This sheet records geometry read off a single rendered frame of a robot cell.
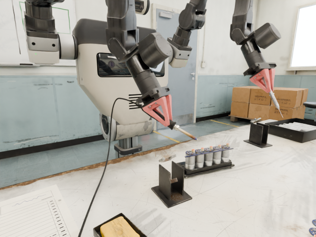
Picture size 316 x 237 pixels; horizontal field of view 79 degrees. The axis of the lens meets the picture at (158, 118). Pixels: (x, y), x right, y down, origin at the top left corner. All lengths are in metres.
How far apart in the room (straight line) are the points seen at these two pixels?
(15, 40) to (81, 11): 0.88
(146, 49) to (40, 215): 0.41
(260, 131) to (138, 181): 0.49
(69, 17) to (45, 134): 1.56
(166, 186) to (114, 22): 0.40
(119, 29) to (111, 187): 0.38
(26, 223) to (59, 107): 2.54
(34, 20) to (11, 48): 2.13
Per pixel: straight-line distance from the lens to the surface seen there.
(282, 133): 0.95
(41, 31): 0.75
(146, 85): 0.51
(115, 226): 0.37
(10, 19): 2.92
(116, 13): 0.53
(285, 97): 4.05
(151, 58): 0.49
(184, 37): 1.00
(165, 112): 0.50
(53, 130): 2.98
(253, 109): 4.26
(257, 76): 0.78
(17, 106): 2.91
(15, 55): 2.86
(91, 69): 0.73
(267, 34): 0.79
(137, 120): 0.81
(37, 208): 0.48
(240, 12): 0.84
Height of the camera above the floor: 1.01
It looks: 13 degrees down
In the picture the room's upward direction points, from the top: straight up
